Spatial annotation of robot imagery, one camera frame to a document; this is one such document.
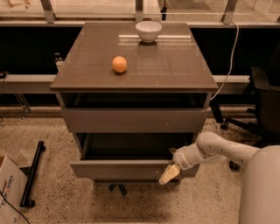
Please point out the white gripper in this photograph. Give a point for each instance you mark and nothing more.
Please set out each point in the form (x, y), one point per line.
(181, 159)

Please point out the grey drawer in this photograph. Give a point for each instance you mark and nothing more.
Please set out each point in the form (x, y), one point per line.
(126, 155)
(89, 120)
(132, 181)

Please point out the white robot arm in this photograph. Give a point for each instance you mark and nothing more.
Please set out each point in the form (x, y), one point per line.
(260, 192)

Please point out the grey drawer cabinet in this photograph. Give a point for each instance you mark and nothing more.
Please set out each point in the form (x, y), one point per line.
(169, 73)

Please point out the grey bottom drawer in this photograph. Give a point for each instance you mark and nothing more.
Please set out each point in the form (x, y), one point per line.
(132, 181)

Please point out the grey top drawer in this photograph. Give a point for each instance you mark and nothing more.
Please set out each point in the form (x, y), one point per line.
(89, 120)

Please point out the black office chair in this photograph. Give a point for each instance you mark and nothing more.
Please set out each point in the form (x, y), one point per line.
(264, 82)

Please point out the orange fruit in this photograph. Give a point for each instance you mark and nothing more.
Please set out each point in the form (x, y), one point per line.
(119, 64)

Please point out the white ceramic bowl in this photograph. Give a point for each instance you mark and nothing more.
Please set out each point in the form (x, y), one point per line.
(148, 31)

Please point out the black metal stand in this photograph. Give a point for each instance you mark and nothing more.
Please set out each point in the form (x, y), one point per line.
(30, 173)

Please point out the cardboard box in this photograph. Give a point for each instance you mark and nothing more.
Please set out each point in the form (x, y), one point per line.
(12, 185)

